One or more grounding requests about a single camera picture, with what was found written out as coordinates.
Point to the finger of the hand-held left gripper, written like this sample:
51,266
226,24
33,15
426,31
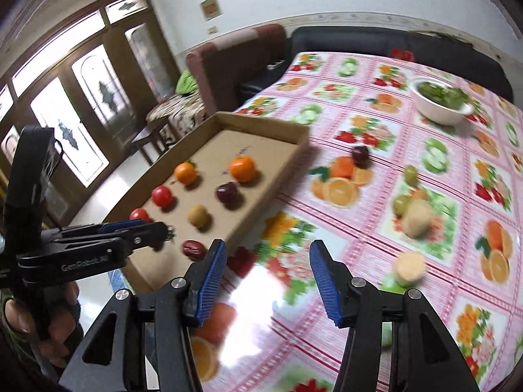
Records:
147,235
122,226

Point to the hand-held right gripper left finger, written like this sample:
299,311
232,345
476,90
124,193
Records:
210,284

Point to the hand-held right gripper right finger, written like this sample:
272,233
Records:
325,288

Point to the red date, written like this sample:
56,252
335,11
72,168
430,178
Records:
193,250

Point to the red tomato with stem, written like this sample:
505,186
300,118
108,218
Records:
162,196

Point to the orange with green leaf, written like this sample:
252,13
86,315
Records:
186,173

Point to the dark red plum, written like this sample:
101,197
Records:
360,156
226,193

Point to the shallow cardboard box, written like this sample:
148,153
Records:
212,151

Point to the green grape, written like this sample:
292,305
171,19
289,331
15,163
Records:
401,205
410,174

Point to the pale yellow banana chunk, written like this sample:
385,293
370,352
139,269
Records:
417,219

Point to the person's left hand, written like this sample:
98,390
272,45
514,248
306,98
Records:
61,326

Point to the blue checked undercloth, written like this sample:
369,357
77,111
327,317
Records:
116,284

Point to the wooden side table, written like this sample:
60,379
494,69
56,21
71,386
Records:
149,137

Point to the floral blanket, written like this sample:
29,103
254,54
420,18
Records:
175,114

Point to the wooden stained glass doors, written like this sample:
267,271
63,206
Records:
118,73

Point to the green pillow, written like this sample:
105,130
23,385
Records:
186,82

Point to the brown sofa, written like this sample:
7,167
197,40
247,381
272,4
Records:
237,61

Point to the white bowl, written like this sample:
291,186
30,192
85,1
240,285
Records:
439,114

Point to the green leafy vegetables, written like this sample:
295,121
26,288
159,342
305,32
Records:
443,94

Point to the red cloth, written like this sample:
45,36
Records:
402,54

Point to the black sofa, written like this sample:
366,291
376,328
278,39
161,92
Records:
347,39

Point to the small yellow wall notice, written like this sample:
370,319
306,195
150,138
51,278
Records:
210,9

